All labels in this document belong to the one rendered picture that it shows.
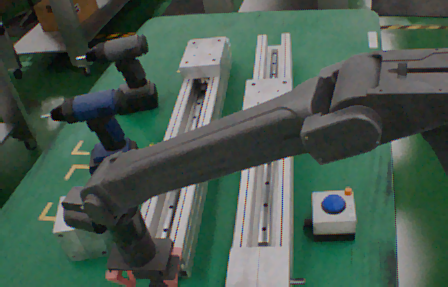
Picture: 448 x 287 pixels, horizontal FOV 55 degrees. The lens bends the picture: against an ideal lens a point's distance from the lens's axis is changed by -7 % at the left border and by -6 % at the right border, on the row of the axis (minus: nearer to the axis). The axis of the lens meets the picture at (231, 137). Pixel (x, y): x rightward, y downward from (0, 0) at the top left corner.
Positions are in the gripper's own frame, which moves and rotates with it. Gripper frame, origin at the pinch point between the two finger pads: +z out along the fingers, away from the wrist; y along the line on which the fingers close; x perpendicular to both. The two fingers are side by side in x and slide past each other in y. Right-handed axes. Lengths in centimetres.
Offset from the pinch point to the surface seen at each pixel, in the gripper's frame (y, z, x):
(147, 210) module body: 3.5, -3.9, -14.1
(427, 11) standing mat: -123, 81, -281
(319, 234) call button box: -29.2, 2.3, -12.7
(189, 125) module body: 0.9, -1.1, -44.3
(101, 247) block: 13.7, 1.6, -9.1
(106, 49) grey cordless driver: 24, -16, -60
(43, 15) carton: 168, 47, -261
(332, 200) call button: -31.8, -2.9, -16.6
